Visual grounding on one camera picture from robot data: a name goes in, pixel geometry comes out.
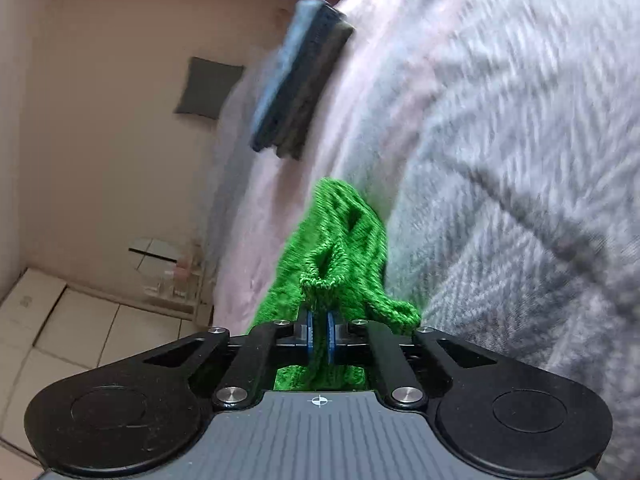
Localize green knitted sweater vest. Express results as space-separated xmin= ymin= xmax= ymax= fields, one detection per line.
xmin=221 ymin=179 xmax=425 ymax=406

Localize folded grey dark clothes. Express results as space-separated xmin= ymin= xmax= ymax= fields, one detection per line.
xmin=270 ymin=2 xmax=354 ymax=159

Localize white dressing table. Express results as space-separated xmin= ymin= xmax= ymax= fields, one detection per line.
xmin=137 ymin=238 xmax=214 ymax=327

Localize pink cup on dresser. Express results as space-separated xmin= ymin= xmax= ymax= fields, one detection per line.
xmin=172 ymin=261 xmax=191 ymax=282

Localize round vanity mirror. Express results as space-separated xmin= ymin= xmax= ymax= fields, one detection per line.
xmin=127 ymin=237 xmax=182 ymax=278

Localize grey pillow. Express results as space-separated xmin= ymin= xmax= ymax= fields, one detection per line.
xmin=174 ymin=56 xmax=245 ymax=120

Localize white sliding wardrobe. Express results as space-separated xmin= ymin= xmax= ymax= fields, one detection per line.
xmin=1 ymin=269 xmax=196 ymax=479

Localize pink grey bed quilt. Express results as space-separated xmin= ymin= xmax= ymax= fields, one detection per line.
xmin=210 ymin=0 xmax=639 ymax=479

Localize folded blue jeans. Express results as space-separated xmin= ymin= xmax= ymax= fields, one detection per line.
xmin=250 ymin=0 xmax=328 ymax=152

